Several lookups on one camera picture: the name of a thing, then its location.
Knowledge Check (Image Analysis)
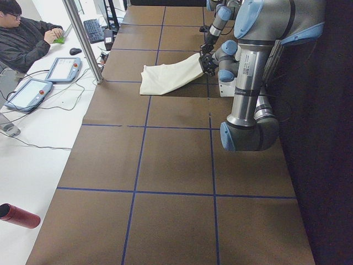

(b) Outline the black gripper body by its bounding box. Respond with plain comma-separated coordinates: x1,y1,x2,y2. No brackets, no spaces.
209,57,219,71
205,33,219,46

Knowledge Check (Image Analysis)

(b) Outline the red cylindrical bottle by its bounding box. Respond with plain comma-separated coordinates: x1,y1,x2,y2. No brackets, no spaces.
1,203,41,229

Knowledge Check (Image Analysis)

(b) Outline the cream long sleeve cat shirt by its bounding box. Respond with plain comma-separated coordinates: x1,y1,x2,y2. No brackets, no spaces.
140,54,204,96

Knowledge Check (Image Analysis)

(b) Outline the clear water bottle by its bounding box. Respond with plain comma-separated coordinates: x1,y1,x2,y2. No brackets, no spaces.
0,113,21,137

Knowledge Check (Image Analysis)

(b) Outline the black computer mouse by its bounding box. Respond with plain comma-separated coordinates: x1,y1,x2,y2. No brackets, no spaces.
69,48,82,56

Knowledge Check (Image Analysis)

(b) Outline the blue teach pendant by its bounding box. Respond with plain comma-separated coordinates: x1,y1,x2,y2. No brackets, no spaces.
45,57,82,83
4,78,53,112

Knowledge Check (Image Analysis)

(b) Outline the small black box device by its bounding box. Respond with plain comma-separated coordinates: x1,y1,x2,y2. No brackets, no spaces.
104,29,114,51

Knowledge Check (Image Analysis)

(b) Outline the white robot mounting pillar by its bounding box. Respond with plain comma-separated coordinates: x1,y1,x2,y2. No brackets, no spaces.
218,78,237,97

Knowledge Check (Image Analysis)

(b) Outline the person in black jacket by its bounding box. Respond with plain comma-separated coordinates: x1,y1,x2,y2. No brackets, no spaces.
1,1,63,73

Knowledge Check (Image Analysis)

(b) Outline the black keyboard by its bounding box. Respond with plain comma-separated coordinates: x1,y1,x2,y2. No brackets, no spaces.
83,19,104,44

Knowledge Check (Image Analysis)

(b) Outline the far blue teach pendant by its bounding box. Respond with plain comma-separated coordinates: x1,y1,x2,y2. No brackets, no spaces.
45,57,82,83

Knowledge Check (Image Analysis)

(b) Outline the near blue teach pendant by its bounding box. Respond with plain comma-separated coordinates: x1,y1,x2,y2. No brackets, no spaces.
4,78,53,112

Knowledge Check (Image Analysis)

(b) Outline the aluminium frame post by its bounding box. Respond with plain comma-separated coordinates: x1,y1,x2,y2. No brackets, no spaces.
62,0,104,84

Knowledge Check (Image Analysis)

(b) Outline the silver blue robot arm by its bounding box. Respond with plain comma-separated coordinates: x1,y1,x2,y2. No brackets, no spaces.
199,1,326,151
199,0,242,56

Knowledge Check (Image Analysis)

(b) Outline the green small object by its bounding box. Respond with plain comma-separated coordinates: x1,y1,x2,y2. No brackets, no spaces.
54,36,65,44

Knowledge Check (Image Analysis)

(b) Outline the brown paper table cover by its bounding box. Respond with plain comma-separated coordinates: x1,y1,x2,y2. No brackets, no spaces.
27,6,314,264

